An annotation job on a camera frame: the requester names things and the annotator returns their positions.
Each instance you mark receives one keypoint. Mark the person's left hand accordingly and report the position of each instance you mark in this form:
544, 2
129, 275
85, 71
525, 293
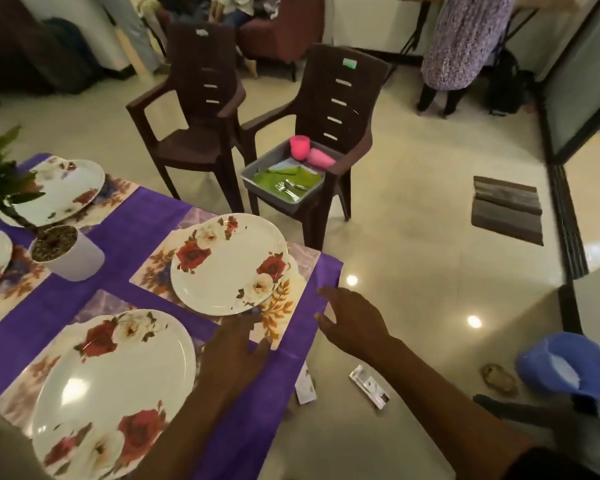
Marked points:
235, 354

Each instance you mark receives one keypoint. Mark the person's right hand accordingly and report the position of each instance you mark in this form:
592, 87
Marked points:
355, 324

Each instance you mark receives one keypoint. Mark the floral print placemat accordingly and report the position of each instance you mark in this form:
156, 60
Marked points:
285, 314
115, 194
25, 374
20, 284

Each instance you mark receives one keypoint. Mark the white camlin card package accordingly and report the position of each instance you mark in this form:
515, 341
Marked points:
371, 387
305, 387

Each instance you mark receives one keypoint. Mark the bundle of steel cutlery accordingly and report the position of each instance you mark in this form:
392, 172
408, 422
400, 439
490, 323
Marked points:
290, 187

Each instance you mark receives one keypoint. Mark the person's right forearm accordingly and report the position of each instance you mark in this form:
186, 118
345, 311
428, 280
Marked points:
450, 409

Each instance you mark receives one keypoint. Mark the person's black shirt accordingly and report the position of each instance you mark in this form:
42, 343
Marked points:
555, 469

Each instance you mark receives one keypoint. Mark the grey plastic tub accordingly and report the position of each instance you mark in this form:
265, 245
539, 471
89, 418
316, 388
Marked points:
280, 202

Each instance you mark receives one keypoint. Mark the purple tablecloth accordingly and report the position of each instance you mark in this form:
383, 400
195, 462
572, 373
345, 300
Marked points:
130, 229

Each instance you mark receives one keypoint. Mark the green ribbed mat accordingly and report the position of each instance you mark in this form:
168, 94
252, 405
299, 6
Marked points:
287, 175

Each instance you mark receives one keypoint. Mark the green plant in white pot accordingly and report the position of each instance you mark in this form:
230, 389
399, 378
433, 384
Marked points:
80, 259

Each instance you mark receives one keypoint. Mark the grey striped doormat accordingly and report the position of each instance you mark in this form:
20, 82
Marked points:
507, 214

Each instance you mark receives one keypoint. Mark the brown plastic armchair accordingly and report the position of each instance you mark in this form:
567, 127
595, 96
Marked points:
195, 144
320, 64

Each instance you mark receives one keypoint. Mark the black plastic stool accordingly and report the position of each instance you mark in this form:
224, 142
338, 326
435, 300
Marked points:
555, 419

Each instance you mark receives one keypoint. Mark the blue plastic bucket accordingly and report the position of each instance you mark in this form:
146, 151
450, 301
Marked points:
595, 359

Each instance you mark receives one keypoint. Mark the black backpack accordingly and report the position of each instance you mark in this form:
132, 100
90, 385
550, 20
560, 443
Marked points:
507, 84

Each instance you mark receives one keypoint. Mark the maroon upholstered sofa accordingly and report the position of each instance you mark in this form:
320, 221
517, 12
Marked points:
290, 34

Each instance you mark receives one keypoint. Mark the black tripod stand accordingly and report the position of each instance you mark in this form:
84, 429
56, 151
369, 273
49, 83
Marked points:
412, 29

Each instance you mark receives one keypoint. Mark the grey patterned hanging cloth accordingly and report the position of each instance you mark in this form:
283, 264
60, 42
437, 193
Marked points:
465, 39

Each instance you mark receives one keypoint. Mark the black framed glass door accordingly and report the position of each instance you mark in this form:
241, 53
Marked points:
580, 69

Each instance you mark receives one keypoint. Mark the black suitcase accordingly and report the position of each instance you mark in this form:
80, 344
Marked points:
65, 59

